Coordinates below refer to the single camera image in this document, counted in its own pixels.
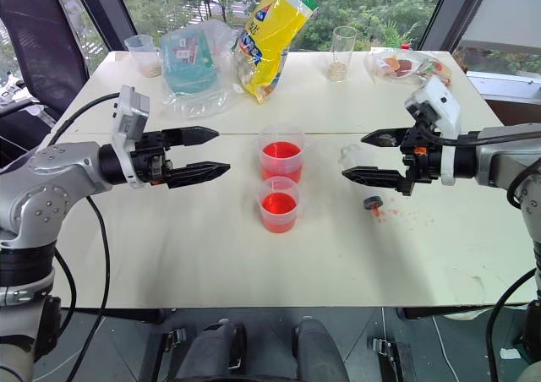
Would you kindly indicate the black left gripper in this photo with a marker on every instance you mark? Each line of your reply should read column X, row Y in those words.
column 150, row 158

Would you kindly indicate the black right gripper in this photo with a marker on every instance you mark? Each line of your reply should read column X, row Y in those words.
column 422, row 162

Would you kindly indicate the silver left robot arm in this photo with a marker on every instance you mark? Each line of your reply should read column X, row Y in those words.
column 50, row 175

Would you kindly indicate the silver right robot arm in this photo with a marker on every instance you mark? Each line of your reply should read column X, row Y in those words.
column 498, row 158

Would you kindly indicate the tipped clear plastic cup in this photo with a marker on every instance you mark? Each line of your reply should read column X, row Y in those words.
column 372, row 203

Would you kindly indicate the large cup with red liquid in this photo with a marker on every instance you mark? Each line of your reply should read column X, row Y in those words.
column 281, row 156

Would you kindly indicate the small cup with red liquid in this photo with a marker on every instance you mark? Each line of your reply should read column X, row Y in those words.
column 278, row 209

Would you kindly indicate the clear measuring cup with grains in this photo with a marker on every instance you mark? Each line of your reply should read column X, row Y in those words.
column 145, row 56

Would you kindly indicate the teal box in plastic bag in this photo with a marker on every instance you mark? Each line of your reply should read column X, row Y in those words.
column 198, row 103

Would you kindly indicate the teal printed box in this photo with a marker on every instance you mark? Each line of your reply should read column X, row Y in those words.
column 188, row 63

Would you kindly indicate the clear bag of colourful sweets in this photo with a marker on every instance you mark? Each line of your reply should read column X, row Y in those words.
column 401, row 67

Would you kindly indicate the tall clear glass with grains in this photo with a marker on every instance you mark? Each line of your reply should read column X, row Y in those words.
column 340, row 61

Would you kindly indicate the yellow snack bag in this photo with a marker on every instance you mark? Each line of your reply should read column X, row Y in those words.
column 270, row 39

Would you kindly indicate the black table foot with caster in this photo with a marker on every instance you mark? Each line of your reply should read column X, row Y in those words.
column 395, row 356
column 175, row 339

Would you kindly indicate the black mesh office chair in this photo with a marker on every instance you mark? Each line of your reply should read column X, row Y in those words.
column 38, row 39

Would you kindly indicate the dark rounded shape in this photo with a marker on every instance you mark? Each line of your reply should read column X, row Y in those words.
column 215, row 352
column 319, row 352

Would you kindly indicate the white paper scrap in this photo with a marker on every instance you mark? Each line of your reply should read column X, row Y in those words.
column 511, row 353

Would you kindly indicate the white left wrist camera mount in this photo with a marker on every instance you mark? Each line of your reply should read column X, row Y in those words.
column 127, row 116

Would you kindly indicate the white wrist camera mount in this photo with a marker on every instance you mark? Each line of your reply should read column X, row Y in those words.
column 444, row 103
column 127, row 116

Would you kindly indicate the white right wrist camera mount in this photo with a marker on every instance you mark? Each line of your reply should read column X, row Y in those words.
column 444, row 103

